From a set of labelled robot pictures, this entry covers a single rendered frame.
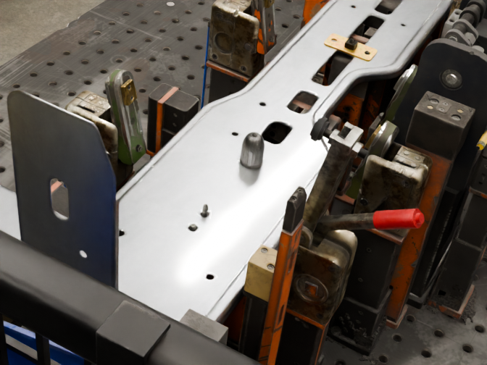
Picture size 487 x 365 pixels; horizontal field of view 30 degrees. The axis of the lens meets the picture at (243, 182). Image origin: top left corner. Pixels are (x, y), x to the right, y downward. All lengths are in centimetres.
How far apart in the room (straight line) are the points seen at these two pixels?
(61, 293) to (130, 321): 3
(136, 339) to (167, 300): 73
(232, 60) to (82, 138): 76
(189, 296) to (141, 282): 6
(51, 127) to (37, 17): 257
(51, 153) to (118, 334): 49
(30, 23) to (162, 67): 146
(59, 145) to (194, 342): 48
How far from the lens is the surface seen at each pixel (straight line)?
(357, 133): 99
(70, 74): 192
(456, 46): 122
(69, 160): 82
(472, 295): 157
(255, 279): 105
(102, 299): 36
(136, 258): 112
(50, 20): 335
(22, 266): 38
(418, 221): 101
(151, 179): 122
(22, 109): 82
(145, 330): 35
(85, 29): 204
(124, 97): 121
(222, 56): 153
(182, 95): 138
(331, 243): 109
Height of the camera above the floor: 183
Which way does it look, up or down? 43 degrees down
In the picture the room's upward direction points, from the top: 8 degrees clockwise
